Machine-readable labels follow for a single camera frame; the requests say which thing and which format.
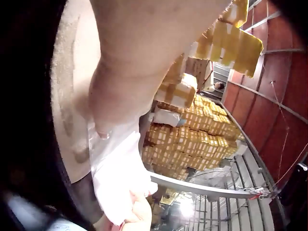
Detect person's left hand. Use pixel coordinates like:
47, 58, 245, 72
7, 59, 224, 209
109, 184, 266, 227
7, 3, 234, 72
89, 0, 232, 140

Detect person's right hand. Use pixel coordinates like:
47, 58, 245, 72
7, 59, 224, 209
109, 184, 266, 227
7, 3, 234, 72
93, 190, 153, 231

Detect person's right fingers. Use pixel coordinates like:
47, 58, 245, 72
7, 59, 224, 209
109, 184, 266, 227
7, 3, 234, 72
120, 190, 153, 231

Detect person's left thumb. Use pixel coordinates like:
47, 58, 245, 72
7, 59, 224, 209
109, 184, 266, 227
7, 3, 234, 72
89, 60, 169, 140

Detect white plastic bag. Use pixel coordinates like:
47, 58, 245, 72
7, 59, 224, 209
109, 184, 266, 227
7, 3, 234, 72
87, 115, 158, 227

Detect person's body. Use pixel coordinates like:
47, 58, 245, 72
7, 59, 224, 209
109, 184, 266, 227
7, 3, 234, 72
52, 0, 103, 184

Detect white sack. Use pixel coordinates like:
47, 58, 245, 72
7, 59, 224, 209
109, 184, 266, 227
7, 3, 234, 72
154, 107, 181, 127

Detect pile of large taped cartons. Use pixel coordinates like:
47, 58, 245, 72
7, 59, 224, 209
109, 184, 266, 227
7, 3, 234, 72
154, 54, 212, 109

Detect grey metal beam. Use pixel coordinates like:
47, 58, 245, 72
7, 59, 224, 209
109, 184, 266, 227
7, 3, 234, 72
148, 172, 273, 200

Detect stack of small yellow cartons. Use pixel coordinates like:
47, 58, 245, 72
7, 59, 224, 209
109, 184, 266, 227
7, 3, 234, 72
142, 94, 246, 181

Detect bundle of flat yellow cartons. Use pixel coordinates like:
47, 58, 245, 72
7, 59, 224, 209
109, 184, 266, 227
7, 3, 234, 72
195, 0, 264, 78

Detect wire guard fan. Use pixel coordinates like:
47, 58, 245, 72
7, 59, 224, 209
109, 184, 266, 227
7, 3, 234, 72
186, 166, 244, 231

